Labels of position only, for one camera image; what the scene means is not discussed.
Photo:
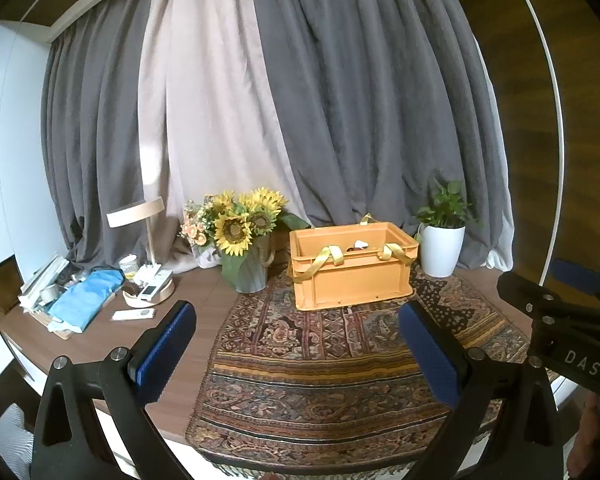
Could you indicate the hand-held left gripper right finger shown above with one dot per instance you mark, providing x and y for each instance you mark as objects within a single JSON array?
[{"x": 430, "y": 355}]

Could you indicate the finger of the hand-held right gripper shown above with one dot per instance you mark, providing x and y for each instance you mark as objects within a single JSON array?
[
  {"x": 520, "y": 290},
  {"x": 575, "y": 275}
]

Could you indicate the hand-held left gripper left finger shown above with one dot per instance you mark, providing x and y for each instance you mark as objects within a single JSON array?
[{"x": 162, "y": 350}]

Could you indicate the orange plastic crate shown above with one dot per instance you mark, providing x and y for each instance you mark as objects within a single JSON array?
[{"x": 350, "y": 280}]

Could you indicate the person's right hand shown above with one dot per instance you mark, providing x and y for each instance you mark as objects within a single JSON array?
[{"x": 585, "y": 435}]

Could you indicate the white sheer curtain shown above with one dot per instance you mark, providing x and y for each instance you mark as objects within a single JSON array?
[{"x": 497, "y": 260}]

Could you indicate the flat white remote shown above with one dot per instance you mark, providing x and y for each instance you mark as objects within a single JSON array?
[{"x": 135, "y": 314}]

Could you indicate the white remote control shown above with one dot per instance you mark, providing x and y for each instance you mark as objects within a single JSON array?
[{"x": 152, "y": 290}]

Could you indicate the potted green plant white pot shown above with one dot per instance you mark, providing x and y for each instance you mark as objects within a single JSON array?
[{"x": 442, "y": 255}]

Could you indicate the white cup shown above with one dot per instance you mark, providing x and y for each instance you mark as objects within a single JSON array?
[{"x": 128, "y": 266}]

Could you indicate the blue cloth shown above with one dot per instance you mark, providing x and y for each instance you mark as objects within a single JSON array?
[{"x": 87, "y": 297}]

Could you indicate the patterned rug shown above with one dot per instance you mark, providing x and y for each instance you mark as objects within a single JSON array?
[{"x": 330, "y": 360}]

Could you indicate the grey ribbed vase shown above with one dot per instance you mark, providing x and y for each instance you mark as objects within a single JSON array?
[{"x": 247, "y": 277}]

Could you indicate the small orange flower bouquet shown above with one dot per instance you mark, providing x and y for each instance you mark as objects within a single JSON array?
[{"x": 195, "y": 230}]

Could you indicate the sunflower bouquet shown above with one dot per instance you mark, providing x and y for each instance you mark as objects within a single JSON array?
[{"x": 232, "y": 230}]

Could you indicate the white desk lamp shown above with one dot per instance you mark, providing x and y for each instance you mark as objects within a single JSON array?
[{"x": 135, "y": 212}]

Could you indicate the white ribbed cushion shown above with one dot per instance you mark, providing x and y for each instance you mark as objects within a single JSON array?
[{"x": 10, "y": 440}]

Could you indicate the grey curtain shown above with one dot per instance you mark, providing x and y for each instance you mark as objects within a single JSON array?
[
  {"x": 380, "y": 85},
  {"x": 95, "y": 135}
]

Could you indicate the white cabinet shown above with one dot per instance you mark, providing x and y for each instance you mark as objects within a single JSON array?
[{"x": 10, "y": 160}]

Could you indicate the beige curtain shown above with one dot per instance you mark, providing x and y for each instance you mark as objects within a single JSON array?
[{"x": 205, "y": 110}]

